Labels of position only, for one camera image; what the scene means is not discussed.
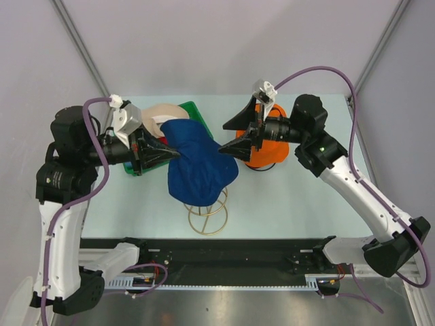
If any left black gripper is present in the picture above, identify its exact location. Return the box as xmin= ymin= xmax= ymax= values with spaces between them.
xmin=82 ymin=121 xmax=180 ymax=175

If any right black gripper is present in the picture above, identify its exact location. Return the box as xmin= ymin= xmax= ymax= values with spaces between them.
xmin=218 ymin=94 xmax=307 ymax=162

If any orange bucket hat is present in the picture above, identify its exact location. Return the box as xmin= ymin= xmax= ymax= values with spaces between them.
xmin=235 ymin=105 xmax=290 ymax=166

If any beige bucket hat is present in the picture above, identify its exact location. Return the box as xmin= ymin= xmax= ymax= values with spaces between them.
xmin=141 ymin=103 xmax=190 ymax=138

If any dark blue bucket hat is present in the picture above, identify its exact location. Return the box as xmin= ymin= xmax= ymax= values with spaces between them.
xmin=160 ymin=119 xmax=239 ymax=206

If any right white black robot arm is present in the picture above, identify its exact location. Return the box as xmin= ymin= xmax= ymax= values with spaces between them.
xmin=219 ymin=94 xmax=430 ymax=278

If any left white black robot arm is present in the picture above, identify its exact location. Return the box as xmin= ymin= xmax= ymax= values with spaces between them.
xmin=31 ymin=102 xmax=179 ymax=316

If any red hat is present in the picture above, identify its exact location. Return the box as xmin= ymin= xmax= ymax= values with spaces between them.
xmin=158 ymin=137 xmax=168 ymax=145

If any green plastic tray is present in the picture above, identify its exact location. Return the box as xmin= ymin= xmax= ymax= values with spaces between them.
xmin=122 ymin=101 xmax=215 ymax=176

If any black wire hat stand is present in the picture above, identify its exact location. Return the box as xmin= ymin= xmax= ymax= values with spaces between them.
xmin=247 ymin=163 xmax=276 ymax=172

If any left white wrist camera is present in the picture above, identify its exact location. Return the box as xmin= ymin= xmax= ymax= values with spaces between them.
xmin=109 ymin=94 xmax=142 ymax=148

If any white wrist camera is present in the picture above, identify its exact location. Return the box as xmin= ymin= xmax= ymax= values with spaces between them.
xmin=109 ymin=94 xmax=142 ymax=148
xmin=253 ymin=79 xmax=277 ymax=120

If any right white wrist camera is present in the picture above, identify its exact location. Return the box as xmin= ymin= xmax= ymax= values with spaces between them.
xmin=253 ymin=79 xmax=277 ymax=120

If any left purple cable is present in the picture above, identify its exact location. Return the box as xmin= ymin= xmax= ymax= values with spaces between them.
xmin=39 ymin=96 xmax=169 ymax=326

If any gold wire hat stand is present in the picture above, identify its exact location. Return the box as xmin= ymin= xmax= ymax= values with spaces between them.
xmin=184 ymin=187 xmax=228 ymax=236

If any white slotted cable duct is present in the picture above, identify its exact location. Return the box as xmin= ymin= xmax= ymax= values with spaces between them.
xmin=103 ymin=273 xmax=344 ymax=293

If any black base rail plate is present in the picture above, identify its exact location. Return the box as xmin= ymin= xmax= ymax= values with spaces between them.
xmin=80 ymin=238 xmax=350 ymax=287

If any left aluminium frame post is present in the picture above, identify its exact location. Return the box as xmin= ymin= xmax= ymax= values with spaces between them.
xmin=48 ymin=0 xmax=111 ymax=96

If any aluminium frame post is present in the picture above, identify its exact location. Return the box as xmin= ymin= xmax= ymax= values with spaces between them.
xmin=355 ymin=0 xmax=413 ymax=93
xmin=48 ymin=0 xmax=111 ymax=96

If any right aluminium frame post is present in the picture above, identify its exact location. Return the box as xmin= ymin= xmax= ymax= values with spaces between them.
xmin=355 ymin=0 xmax=413 ymax=93

